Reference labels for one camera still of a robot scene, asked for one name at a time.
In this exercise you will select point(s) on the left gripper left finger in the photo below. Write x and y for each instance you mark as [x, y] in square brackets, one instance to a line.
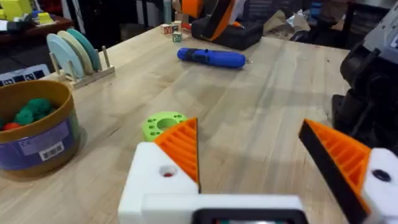
[152, 168]

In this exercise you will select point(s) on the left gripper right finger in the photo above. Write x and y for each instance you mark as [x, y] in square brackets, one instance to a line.
[345, 155]

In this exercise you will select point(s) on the blue electric screwdriver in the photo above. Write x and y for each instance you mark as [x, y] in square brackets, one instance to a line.
[214, 58]

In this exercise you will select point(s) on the green disc with holes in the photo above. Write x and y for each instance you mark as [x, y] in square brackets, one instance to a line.
[155, 124]

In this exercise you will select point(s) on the wooden peg rack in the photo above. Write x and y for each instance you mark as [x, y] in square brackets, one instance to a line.
[93, 76]

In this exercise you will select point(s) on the brown tub with toys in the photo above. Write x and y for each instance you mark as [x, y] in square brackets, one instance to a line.
[37, 137]

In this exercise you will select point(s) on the green lettered toy block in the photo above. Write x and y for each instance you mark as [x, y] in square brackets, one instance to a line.
[177, 37]

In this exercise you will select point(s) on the teal plate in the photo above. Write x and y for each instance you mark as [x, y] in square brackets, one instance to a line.
[88, 46]

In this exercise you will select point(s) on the cream plate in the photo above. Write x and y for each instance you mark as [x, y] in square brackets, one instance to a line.
[79, 49]

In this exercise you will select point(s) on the red lettered toy block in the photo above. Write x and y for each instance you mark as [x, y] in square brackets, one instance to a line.
[166, 29]

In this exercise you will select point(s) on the light blue plate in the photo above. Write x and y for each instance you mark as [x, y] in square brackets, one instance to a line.
[63, 54]

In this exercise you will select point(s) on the pale wooden toy block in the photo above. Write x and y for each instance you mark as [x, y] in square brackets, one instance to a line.
[177, 25]

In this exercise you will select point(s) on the white card with dark squares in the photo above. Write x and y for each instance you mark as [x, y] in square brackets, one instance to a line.
[21, 74]

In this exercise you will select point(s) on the small yellow block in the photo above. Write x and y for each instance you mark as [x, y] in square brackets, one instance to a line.
[45, 18]

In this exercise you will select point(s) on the yellow box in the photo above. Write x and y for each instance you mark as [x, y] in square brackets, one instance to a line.
[15, 7]

